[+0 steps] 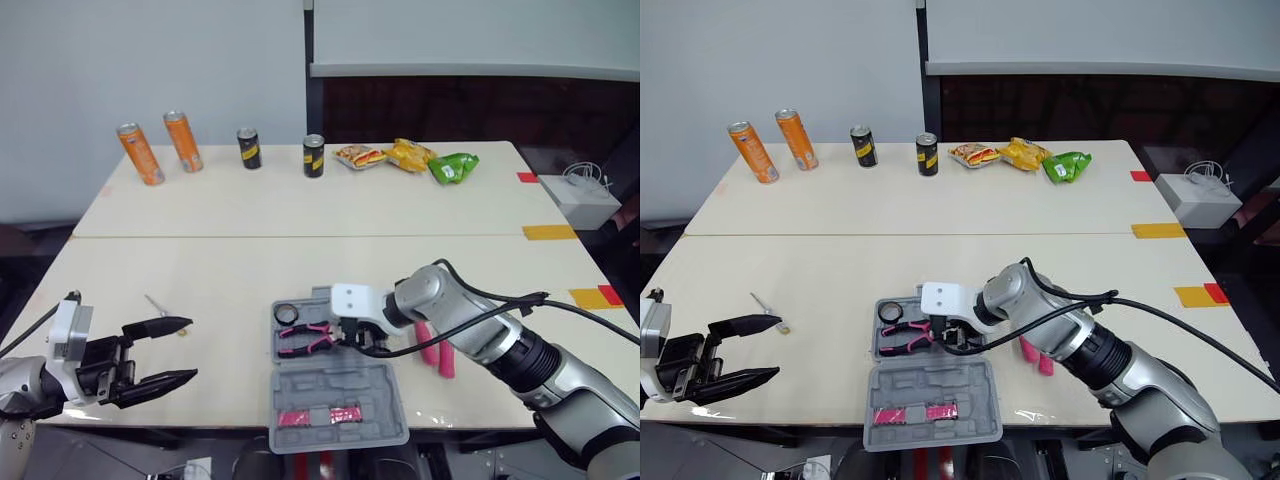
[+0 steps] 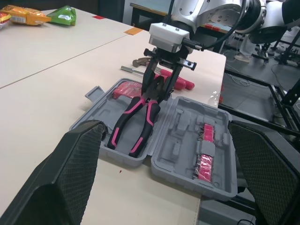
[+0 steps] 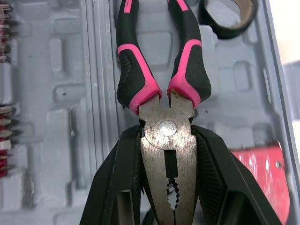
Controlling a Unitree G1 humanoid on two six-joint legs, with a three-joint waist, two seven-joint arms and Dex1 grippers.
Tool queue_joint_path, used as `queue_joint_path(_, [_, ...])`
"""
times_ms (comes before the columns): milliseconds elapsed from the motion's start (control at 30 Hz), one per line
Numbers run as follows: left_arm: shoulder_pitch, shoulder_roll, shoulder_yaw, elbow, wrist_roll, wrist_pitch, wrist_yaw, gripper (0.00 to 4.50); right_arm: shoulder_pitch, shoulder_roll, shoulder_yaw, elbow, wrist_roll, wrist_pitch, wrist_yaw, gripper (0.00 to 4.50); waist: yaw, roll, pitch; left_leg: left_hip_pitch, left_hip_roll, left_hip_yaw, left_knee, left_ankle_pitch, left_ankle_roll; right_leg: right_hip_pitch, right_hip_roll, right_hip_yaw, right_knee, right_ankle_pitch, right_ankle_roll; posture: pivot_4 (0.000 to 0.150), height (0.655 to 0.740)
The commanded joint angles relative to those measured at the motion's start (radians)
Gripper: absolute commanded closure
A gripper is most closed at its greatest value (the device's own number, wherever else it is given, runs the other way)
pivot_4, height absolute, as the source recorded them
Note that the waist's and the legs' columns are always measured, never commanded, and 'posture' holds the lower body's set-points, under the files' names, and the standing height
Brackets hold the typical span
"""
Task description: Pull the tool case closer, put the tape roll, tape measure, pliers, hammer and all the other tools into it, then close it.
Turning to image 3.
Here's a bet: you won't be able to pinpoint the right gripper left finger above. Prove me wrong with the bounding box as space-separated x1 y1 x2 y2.
79 124 146 225

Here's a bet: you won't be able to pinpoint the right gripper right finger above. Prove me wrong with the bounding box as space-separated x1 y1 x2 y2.
191 124 283 225

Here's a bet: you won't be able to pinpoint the pink and black pliers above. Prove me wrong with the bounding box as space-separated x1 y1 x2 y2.
115 0 212 225

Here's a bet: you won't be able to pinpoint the red tape measure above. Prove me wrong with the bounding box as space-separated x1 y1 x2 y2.
230 141 293 225

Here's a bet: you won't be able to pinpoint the grey tool case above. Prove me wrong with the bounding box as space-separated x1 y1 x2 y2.
0 0 300 225

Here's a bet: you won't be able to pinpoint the black tape roll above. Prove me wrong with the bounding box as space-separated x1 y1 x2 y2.
198 0 259 40

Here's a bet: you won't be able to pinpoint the red screwdriver bit holder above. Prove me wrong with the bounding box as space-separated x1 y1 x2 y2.
0 4 18 180

